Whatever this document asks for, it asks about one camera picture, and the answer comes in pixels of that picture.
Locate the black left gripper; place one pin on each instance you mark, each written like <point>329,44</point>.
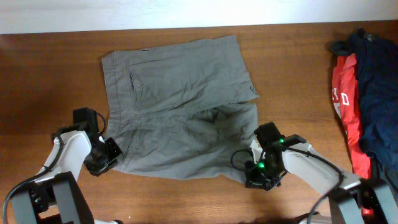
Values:
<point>97,170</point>

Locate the dark navy garment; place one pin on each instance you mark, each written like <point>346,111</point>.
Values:
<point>377,82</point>

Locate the red garment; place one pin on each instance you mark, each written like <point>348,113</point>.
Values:
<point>345,97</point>

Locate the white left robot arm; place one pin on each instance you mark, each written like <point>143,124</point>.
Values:
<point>53,195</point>

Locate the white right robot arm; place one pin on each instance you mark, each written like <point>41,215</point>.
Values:
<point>351,198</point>

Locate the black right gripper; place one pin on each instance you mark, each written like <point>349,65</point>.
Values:
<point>252,181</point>

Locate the grey cargo shorts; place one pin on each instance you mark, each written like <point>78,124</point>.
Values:
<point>183,111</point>

